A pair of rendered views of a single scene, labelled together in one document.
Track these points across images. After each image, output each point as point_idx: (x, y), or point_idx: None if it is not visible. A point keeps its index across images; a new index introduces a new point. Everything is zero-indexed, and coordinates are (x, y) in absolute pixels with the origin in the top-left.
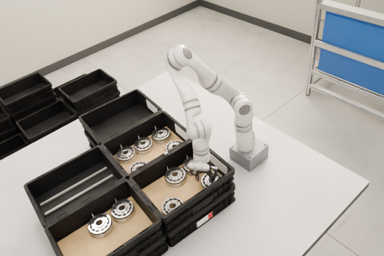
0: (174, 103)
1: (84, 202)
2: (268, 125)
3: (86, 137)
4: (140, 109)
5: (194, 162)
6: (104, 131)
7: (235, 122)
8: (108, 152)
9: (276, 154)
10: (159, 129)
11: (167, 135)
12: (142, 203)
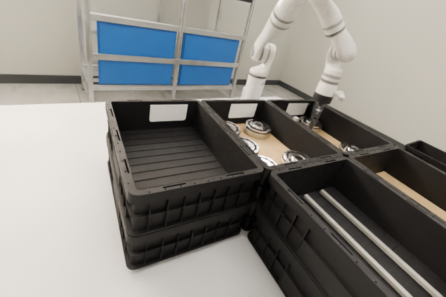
0: (106, 128)
1: (422, 210)
2: (207, 99)
3: (81, 283)
4: (134, 134)
5: (338, 93)
6: None
7: (265, 73)
8: (293, 164)
9: None
10: None
11: (233, 123)
12: (371, 162)
